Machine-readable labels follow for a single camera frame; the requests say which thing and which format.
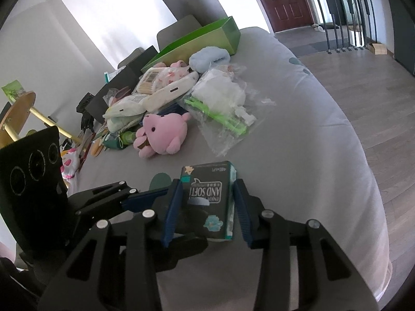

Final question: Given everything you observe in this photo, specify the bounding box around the black pole screen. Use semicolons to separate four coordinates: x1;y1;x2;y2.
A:
304;0;375;55

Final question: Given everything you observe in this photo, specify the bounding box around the small wooden box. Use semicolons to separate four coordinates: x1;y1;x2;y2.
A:
367;42;389;56

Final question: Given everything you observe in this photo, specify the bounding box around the grey cloth-covered desktop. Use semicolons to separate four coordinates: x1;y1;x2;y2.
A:
55;27;390;311

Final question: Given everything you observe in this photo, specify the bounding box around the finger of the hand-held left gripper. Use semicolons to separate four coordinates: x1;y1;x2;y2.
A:
69;180;170;222
156;233;209;273

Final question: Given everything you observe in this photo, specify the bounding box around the white plastic packet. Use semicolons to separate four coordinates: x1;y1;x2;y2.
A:
103;94;154;119

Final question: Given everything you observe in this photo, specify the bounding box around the pink teddy bear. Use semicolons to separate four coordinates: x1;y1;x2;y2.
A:
133;111;192;159

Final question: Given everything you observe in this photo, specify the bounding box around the white pink plush toy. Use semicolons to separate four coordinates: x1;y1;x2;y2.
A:
59;147;81;182

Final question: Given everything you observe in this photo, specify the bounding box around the wooden round stool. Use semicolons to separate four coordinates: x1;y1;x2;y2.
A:
0;91;83;151

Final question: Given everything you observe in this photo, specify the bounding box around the green bottle keychain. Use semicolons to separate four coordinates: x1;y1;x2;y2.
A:
117;130;141;149

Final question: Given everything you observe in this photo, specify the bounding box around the green leaf picture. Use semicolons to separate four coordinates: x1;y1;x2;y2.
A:
1;80;29;105

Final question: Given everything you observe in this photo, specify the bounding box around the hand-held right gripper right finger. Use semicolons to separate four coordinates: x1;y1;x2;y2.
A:
233;179;380;311

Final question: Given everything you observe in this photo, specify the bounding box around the dark grey refrigerator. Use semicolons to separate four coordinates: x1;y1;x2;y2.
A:
386;0;415;76

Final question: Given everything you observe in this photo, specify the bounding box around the brown door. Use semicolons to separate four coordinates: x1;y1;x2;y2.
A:
246;0;314;33

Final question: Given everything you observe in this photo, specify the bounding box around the long white pouch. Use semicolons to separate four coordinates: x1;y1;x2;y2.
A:
142;71;200;111

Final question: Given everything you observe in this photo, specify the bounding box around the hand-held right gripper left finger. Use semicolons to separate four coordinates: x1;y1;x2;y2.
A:
37;178;185;311

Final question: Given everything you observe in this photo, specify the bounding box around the cotton swab packet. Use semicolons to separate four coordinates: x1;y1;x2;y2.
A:
135;67;170;95

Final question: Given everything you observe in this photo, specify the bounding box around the black storage box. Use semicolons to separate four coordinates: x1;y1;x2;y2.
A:
86;45;159;125

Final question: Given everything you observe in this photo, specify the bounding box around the clear plastic bag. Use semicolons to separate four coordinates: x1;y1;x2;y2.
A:
182;64;277;158

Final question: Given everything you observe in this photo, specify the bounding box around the green cardboard box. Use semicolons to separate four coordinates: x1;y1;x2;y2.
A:
140;16;242;74

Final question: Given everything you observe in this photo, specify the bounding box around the black tissue pack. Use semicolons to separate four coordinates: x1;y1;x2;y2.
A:
179;161;238;242

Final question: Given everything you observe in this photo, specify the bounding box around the pink print packet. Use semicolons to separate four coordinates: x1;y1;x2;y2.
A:
155;60;192;85

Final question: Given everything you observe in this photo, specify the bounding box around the dark grey cabinet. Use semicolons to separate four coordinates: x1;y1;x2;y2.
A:
161;0;222;30

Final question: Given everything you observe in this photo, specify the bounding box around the light blue towel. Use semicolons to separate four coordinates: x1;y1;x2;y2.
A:
189;47;231;73

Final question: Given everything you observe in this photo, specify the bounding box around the grey chair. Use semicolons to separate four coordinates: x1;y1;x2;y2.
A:
117;47;145;69
156;15;204;51

